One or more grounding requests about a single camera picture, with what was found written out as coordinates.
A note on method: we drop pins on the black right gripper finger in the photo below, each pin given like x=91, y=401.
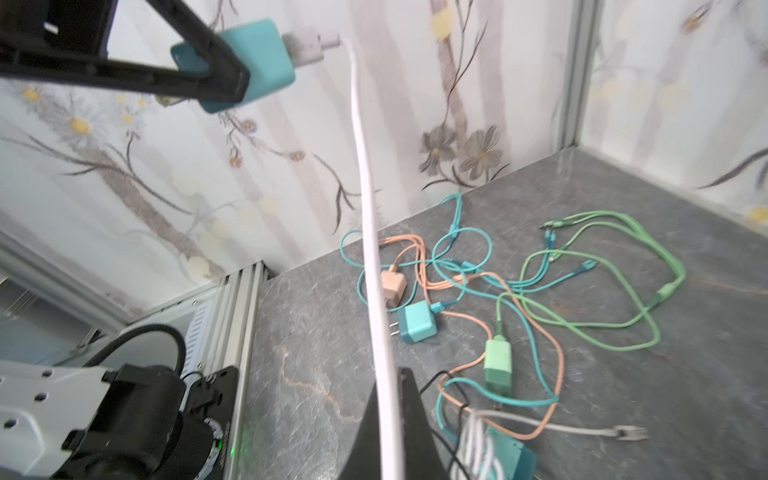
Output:
x=406, y=433

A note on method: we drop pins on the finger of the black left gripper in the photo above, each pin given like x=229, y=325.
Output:
x=66, y=42

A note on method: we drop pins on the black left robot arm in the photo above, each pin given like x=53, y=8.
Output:
x=128, y=413

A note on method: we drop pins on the green charger plug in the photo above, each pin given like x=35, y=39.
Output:
x=498, y=366

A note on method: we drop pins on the teal charger plug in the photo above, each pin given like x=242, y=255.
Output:
x=414, y=323

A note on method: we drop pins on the pink charger plug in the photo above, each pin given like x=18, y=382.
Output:
x=393, y=286

